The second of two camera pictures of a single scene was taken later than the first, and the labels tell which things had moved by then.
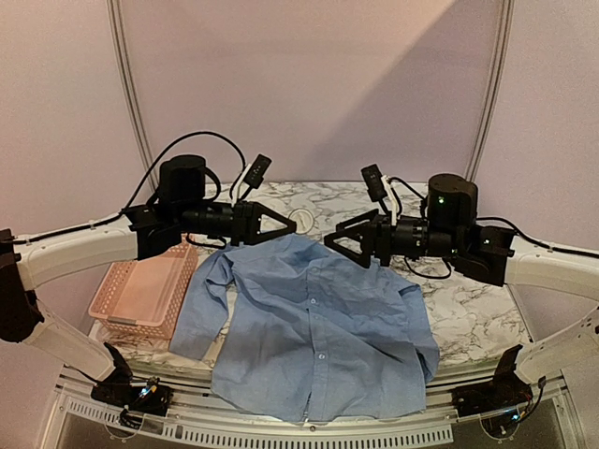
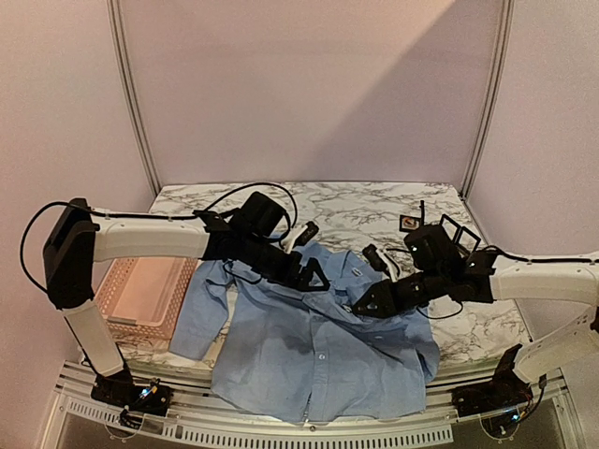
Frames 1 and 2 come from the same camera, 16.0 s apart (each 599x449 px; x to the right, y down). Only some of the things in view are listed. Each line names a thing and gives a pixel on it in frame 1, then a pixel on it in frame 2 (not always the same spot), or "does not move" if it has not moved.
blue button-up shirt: x=301 y=332 does not move
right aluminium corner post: x=499 y=69 does not move
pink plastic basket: x=145 y=296 does not move
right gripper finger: x=358 y=226 -> x=376 y=295
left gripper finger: x=258 y=210 -> x=313 y=266
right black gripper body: x=383 y=239 -> x=387 y=295
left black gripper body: x=241 y=222 -> x=284 y=274
